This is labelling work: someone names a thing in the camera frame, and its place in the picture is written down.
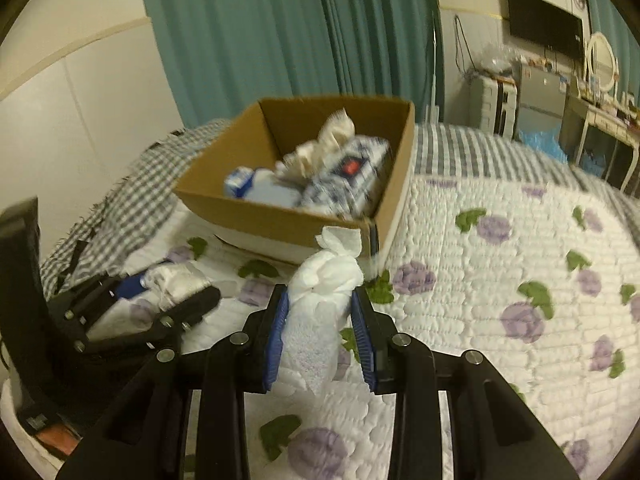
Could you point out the white knotted cloth bundle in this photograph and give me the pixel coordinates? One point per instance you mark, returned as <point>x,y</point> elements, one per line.
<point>318,302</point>

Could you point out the white floral quilted blanket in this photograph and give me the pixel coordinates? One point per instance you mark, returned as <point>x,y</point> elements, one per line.
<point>541,278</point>

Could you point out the white socks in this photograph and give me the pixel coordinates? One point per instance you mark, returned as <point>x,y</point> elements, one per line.
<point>166,285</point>

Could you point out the small silver refrigerator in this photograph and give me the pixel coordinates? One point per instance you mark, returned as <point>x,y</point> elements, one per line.
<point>541,102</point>

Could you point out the black wall television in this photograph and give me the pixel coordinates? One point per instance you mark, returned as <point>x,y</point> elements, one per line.
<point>551,27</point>

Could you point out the clear plastic bag on suitcase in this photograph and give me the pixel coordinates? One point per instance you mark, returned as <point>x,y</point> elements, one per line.
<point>497,60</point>

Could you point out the teal window curtain right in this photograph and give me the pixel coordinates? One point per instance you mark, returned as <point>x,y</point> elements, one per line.
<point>605,18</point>

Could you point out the white upright stick vacuum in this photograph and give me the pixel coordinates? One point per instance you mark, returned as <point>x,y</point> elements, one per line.
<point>433,106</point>

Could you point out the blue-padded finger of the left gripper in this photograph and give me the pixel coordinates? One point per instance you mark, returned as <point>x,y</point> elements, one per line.
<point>166,327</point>
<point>127,287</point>

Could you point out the white hard-shell suitcase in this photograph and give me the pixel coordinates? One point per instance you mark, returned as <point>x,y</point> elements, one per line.
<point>493,103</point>

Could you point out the cream soft cloth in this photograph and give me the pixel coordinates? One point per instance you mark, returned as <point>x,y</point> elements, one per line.
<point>309,158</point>

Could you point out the large teal curtain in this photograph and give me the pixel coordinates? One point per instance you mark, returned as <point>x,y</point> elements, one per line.
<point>220,56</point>

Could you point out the brown cardboard box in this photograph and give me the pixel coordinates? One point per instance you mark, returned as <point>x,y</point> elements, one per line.
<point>259,138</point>

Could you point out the white plush toy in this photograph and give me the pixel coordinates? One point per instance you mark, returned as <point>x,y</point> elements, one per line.
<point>267,189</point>

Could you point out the white dressing table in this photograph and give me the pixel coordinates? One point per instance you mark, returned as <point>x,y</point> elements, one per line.
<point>587,129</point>

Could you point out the white oval vanity mirror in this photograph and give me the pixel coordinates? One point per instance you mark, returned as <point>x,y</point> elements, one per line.
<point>601,68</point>

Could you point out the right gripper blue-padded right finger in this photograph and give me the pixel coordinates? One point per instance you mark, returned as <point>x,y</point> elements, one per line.
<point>494,435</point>

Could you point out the grey checked bed sheet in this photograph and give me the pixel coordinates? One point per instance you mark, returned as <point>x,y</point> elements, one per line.
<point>139,204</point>

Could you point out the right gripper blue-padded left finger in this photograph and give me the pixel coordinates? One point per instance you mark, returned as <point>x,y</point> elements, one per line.
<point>142,434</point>

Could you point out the small light blue tissue pack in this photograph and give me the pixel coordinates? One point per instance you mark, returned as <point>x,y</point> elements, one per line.
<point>239,182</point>

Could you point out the blue plastic bags pile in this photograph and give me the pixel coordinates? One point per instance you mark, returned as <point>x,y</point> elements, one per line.
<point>544,141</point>

